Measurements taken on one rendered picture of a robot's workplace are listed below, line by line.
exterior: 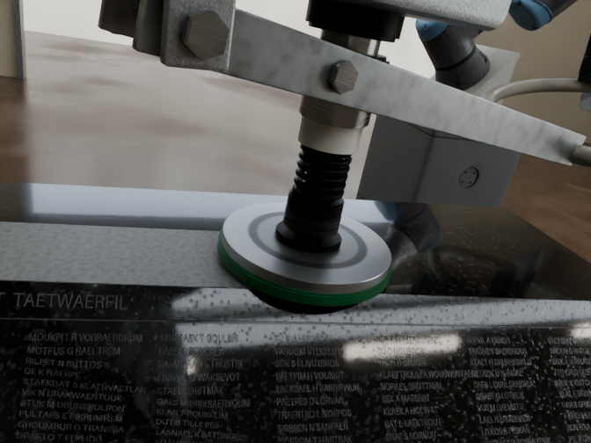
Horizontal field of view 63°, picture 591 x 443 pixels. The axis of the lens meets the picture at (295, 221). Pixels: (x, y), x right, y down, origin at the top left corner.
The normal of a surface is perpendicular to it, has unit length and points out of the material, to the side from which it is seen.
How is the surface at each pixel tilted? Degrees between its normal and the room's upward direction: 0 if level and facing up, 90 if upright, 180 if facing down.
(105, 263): 0
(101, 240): 0
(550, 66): 90
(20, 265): 0
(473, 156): 90
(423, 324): 45
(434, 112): 90
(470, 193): 90
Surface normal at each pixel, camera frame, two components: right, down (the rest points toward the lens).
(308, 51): 0.53, 0.43
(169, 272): 0.18, -0.90
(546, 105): 0.31, 0.44
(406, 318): 0.27, -0.33
